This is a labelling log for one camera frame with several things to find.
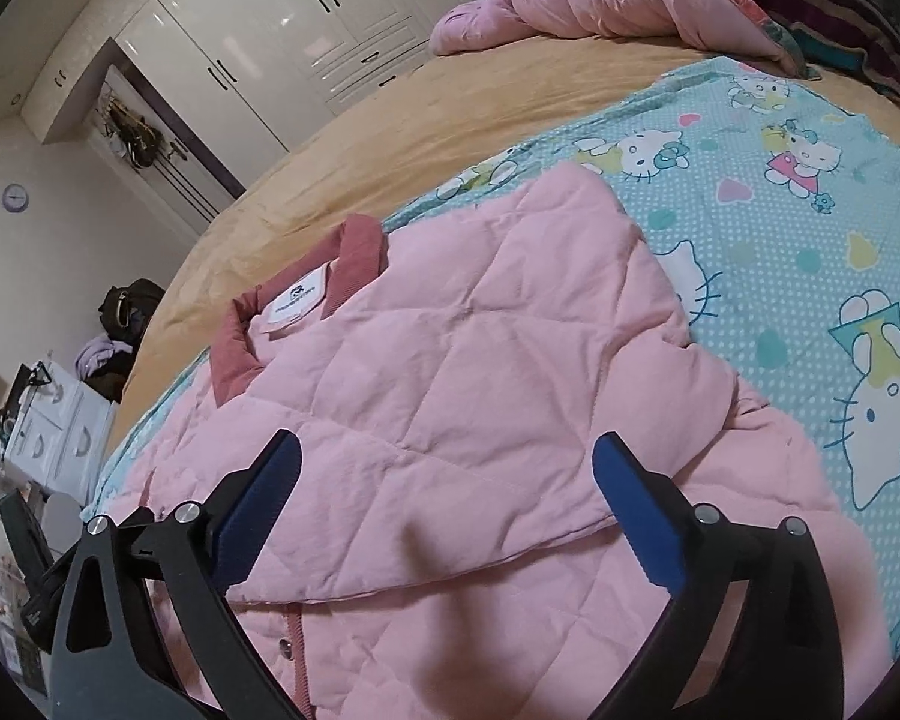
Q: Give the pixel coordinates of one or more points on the purple clothes pile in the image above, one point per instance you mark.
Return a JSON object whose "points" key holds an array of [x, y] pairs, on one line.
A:
{"points": [[97, 352]]}

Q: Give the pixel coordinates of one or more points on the white glossy wardrobe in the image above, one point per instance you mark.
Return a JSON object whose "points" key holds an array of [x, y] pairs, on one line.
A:
{"points": [[295, 63]]}

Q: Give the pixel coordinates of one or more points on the tan bed cover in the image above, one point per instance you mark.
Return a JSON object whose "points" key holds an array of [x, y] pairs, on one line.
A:
{"points": [[379, 155]]}

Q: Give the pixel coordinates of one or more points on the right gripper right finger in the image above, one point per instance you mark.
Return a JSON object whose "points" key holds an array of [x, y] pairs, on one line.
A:
{"points": [[784, 658]]}

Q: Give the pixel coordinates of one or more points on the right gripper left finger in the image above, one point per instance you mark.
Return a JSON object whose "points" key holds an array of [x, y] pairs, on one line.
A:
{"points": [[109, 657]]}

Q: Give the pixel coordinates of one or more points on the purple wall clock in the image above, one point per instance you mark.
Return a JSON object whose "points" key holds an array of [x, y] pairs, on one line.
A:
{"points": [[15, 198]]}

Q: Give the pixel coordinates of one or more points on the Hello Kitty blue sheet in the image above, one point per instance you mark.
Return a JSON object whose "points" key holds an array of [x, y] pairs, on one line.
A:
{"points": [[777, 226]]}

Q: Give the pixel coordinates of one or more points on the dark bag on chair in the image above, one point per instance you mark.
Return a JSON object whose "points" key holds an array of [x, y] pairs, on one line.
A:
{"points": [[126, 312]]}

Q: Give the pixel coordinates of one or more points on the hanging bags on door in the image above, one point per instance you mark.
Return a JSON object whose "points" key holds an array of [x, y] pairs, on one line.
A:
{"points": [[140, 143]]}

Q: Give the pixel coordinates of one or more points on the white drawer chest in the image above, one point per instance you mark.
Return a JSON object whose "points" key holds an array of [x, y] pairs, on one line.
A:
{"points": [[60, 432]]}

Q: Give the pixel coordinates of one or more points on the dark striped blanket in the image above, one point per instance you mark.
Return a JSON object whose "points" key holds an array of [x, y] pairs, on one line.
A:
{"points": [[858, 37]]}

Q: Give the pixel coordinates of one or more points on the pink quilted jacket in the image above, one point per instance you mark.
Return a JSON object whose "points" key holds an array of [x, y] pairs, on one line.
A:
{"points": [[447, 553]]}

